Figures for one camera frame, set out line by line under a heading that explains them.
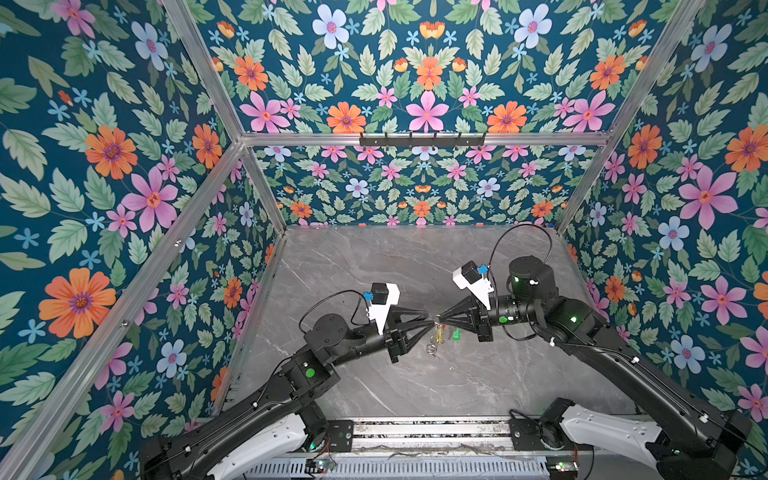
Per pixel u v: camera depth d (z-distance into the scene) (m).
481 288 0.54
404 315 0.57
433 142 0.93
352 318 0.53
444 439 0.75
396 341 0.53
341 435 0.74
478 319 0.53
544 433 0.65
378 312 0.52
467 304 0.58
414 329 0.54
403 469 0.77
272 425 0.59
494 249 1.15
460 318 0.59
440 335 0.62
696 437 0.38
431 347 0.63
